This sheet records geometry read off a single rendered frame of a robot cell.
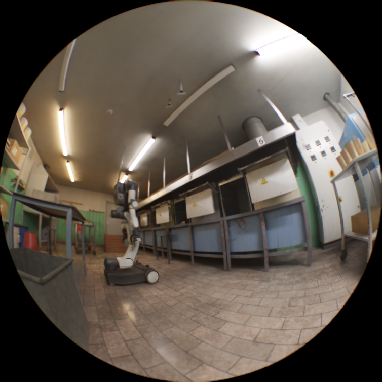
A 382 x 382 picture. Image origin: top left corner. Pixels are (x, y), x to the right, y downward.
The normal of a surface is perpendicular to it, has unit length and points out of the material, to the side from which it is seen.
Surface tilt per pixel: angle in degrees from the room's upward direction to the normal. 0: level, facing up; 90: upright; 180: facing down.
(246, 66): 180
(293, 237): 90
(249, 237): 90
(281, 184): 90
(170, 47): 180
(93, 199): 90
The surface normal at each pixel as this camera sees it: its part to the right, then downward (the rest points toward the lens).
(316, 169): -0.73, -0.16
